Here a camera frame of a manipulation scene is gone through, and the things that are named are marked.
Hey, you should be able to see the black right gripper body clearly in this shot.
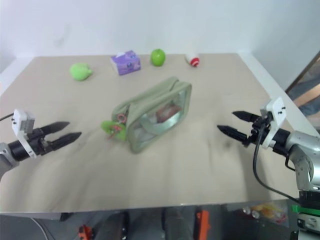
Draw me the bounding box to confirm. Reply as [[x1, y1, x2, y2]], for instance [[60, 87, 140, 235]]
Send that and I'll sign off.
[[245, 114, 272, 148]]

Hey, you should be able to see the white floor cable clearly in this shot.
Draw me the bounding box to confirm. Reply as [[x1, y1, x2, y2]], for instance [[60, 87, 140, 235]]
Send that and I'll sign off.
[[31, 216, 52, 240]]

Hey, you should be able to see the clear bag of items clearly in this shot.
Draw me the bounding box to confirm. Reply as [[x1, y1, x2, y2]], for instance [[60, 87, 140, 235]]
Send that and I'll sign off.
[[231, 201, 289, 226]]

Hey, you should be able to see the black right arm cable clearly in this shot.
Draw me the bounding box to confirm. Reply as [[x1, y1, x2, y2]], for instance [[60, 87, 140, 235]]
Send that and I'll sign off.
[[252, 123, 301, 204]]

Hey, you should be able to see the grey machine with black box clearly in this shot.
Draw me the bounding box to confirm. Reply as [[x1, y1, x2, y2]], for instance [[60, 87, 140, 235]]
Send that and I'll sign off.
[[296, 189, 320, 235]]

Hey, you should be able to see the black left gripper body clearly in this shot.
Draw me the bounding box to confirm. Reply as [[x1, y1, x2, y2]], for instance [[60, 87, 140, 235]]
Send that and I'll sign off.
[[27, 127, 55, 156]]

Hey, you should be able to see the pinkish food piece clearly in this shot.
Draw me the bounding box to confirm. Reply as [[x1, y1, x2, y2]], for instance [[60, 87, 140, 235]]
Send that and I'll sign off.
[[155, 104, 181, 124]]

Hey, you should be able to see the green plush zipper charm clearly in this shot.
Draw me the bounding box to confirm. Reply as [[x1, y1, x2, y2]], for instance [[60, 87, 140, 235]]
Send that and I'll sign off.
[[100, 113, 129, 142]]

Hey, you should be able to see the purple tissue pack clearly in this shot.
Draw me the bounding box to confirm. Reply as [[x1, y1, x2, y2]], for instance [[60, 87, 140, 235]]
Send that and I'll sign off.
[[110, 49, 143, 77]]

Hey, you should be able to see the red and white bottle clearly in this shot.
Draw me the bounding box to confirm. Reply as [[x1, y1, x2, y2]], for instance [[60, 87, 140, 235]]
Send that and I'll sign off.
[[184, 52, 202, 68]]

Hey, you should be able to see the tall orange object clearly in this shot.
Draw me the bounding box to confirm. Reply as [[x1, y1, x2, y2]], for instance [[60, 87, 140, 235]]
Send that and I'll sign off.
[[196, 210, 210, 240]]

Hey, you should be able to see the green apple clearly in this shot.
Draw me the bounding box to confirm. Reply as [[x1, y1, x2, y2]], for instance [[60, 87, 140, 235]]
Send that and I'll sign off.
[[149, 48, 167, 68]]

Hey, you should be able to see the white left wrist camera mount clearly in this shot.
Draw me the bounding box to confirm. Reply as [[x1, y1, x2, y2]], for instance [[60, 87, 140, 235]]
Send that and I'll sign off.
[[11, 108, 36, 158]]

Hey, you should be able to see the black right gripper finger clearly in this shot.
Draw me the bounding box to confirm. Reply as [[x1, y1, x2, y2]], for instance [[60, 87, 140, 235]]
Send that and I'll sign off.
[[232, 110, 261, 124], [216, 125, 249, 144]]

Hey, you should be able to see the brown wooden frame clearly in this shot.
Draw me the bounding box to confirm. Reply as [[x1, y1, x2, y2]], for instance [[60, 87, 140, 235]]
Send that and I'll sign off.
[[285, 49, 320, 106]]

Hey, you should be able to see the beige tablecloth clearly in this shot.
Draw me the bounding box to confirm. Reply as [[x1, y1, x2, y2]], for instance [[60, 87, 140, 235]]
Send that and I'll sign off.
[[0, 52, 302, 215]]

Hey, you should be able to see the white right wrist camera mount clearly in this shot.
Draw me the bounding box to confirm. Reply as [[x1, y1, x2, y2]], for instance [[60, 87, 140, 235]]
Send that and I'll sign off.
[[259, 96, 286, 150]]

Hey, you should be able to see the green transparent zip pouch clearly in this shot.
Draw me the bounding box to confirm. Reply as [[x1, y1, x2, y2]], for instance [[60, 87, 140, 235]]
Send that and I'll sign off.
[[111, 76, 193, 155]]

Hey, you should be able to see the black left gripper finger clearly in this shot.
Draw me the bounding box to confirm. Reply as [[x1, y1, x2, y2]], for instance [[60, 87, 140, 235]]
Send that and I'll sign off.
[[39, 121, 71, 135], [49, 132, 83, 151]]

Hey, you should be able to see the green plush toy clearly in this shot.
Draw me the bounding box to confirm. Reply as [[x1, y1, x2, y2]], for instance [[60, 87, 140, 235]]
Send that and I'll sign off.
[[69, 62, 94, 82]]

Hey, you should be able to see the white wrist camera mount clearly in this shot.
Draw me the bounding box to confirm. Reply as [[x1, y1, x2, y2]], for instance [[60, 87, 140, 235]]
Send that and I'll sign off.
[[11, 108, 36, 158], [259, 96, 286, 150]]

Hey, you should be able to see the small orange-red object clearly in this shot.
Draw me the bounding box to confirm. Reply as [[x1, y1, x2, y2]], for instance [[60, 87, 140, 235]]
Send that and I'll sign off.
[[78, 224, 95, 240]]

